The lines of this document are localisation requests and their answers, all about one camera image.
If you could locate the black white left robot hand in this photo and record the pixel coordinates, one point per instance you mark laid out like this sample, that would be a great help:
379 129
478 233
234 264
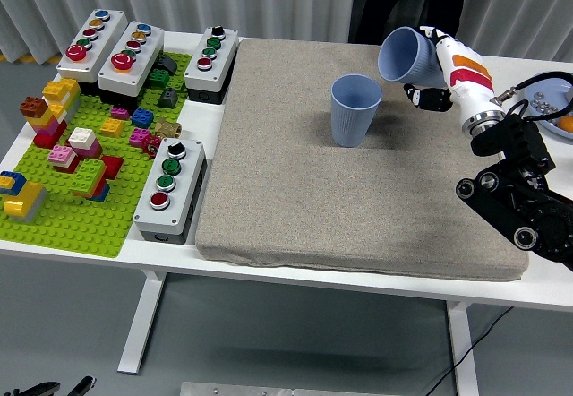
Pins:
82 387

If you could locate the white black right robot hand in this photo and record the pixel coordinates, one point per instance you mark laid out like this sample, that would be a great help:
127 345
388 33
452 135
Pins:
472 96

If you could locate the blue ribbed plastic cup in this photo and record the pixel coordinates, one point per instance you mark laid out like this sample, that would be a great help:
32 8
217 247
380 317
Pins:
409 57
353 114

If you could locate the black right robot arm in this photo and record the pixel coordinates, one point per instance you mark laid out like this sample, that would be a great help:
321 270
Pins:
510 140

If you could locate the light blue plate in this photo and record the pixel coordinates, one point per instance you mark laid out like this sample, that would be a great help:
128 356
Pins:
553 89

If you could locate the white table leg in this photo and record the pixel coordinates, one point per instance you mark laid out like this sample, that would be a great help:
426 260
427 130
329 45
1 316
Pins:
463 346
143 320

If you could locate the small orange item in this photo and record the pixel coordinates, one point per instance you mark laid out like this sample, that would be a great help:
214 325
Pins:
567 123

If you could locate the person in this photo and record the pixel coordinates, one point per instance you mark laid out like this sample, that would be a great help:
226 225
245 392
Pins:
416 2

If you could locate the green toy brick baseplate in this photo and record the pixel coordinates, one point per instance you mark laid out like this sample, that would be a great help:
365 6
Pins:
67 230

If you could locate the grey-brown fabric mat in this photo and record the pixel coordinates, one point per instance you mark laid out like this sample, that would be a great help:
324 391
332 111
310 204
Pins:
313 181

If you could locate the grey toy brick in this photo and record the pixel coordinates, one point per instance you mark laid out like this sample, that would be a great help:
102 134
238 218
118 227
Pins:
39 208

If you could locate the large yellow toy brick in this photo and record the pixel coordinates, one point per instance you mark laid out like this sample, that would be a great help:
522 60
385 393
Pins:
24 199

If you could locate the green toy brick stack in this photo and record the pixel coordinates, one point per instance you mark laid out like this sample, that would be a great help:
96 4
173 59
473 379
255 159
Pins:
87 174

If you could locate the grey four-button control box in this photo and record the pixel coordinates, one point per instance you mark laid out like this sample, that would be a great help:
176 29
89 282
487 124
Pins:
170 190
210 60

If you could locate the blue toy brick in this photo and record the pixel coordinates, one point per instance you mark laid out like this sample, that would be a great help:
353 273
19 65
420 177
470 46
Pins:
142 117
13 177

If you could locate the red toy brick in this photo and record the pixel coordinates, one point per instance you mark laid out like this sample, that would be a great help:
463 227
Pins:
49 137
112 166

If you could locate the light pink toy brick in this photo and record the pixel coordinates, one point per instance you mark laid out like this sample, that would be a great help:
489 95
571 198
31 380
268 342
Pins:
62 155

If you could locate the white toy brick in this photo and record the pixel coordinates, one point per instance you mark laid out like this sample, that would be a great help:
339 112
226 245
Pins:
82 136

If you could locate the small magenta toy brick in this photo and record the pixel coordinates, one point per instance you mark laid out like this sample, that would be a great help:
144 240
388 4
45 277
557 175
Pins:
120 112

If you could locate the brown toy brick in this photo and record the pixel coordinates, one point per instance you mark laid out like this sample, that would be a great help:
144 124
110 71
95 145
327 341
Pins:
33 106

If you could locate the dark grey sloped brick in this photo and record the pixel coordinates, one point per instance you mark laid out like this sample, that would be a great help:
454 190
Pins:
166 64
168 98

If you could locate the dark green toy brick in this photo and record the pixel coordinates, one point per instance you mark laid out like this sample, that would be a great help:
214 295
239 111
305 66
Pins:
159 78

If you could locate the grey five-button control box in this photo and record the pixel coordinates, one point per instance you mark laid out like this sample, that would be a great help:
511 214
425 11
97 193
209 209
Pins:
134 62
96 40

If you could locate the yellow floor marking tape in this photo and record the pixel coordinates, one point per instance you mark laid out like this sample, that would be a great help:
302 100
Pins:
27 57

